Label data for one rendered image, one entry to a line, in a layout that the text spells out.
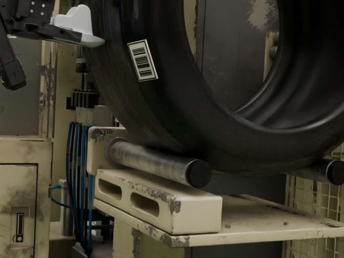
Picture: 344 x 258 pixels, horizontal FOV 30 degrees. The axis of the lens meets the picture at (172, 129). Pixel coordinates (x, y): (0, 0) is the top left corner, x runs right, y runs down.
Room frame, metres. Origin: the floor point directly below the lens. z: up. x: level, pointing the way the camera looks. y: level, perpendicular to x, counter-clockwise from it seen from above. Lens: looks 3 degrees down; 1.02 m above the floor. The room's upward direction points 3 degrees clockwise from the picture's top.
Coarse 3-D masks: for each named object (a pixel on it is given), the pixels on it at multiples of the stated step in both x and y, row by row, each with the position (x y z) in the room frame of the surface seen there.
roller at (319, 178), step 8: (320, 160) 1.15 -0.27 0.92; (328, 160) 1.14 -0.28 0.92; (336, 160) 1.13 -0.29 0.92; (304, 168) 1.17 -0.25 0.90; (312, 168) 1.15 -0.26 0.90; (320, 168) 1.13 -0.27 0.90; (328, 168) 1.12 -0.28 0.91; (336, 168) 1.12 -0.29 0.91; (296, 176) 1.21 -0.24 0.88; (304, 176) 1.18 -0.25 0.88; (312, 176) 1.16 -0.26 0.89; (320, 176) 1.14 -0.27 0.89; (328, 176) 1.12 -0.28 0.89; (336, 176) 1.12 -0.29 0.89; (336, 184) 1.12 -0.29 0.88
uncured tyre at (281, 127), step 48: (96, 0) 1.04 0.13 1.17; (144, 0) 0.95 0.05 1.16; (288, 0) 1.37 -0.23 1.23; (336, 0) 1.33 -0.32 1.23; (96, 48) 1.07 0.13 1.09; (288, 48) 1.38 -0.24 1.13; (336, 48) 1.33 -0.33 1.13; (144, 96) 0.98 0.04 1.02; (192, 96) 0.97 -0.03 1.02; (288, 96) 1.36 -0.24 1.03; (336, 96) 1.27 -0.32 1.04; (192, 144) 1.01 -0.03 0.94; (240, 144) 1.02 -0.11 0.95; (288, 144) 1.05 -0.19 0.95; (336, 144) 1.13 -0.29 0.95
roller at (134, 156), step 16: (112, 144) 1.29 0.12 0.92; (128, 144) 1.24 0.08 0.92; (112, 160) 1.29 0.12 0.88; (128, 160) 1.20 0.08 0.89; (144, 160) 1.13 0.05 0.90; (160, 160) 1.08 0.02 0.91; (176, 160) 1.04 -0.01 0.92; (192, 160) 1.00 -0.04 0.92; (160, 176) 1.10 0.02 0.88; (176, 176) 1.02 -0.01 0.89; (192, 176) 0.99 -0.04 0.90; (208, 176) 1.00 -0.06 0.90
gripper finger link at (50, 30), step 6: (48, 24) 0.95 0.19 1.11; (30, 30) 0.95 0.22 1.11; (36, 30) 0.94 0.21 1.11; (42, 30) 0.94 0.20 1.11; (48, 30) 0.94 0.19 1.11; (54, 30) 0.95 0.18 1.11; (60, 30) 0.95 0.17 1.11; (66, 30) 0.97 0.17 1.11; (72, 30) 0.97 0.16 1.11; (54, 36) 0.96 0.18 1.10; (60, 36) 0.95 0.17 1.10; (66, 36) 0.96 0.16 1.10; (72, 36) 0.97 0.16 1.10; (78, 36) 0.98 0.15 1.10
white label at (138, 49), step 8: (144, 40) 0.94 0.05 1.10; (128, 48) 0.96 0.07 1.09; (136, 48) 0.95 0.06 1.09; (144, 48) 0.94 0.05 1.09; (136, 56) 0.96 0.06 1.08; (144, 56) 0.95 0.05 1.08; (136, 64) 0.96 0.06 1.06; (144, 64) 0.95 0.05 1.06; (152, 64) 0.94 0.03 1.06; (136, 72) 0.97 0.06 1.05; (144, 72) 0.96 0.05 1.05; (152, 72) 0.95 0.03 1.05; (144, 80) 0.96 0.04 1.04
